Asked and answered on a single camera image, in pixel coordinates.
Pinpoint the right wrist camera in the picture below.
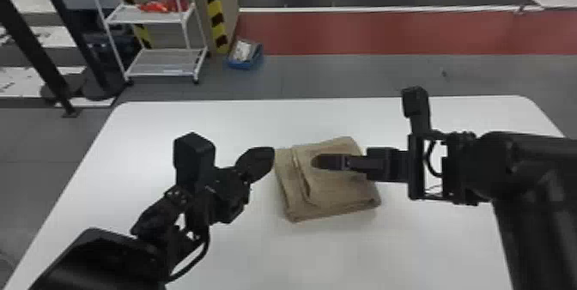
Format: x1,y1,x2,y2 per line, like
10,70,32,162
400,85,433,136

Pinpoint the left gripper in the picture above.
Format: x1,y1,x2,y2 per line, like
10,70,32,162
202,146,276,227

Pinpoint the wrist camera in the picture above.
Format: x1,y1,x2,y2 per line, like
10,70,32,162
173,131,217,190
400,85,433,136

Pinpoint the beige towel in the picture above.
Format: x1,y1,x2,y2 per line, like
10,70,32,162
273,136,382,224

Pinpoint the blue basket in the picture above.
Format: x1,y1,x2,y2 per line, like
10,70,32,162
226,38,265,70

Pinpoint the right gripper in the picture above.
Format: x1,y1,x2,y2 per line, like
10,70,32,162
311,134,428,202

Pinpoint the white wire rack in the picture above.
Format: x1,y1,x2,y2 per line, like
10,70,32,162
82,0,210,85

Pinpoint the black cable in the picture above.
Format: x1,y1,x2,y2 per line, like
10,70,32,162
164,226,212,283

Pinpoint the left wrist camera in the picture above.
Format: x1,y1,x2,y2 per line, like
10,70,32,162
173,131,217,190

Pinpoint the red snack packet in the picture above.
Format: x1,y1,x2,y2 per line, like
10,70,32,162
137,0,191,14

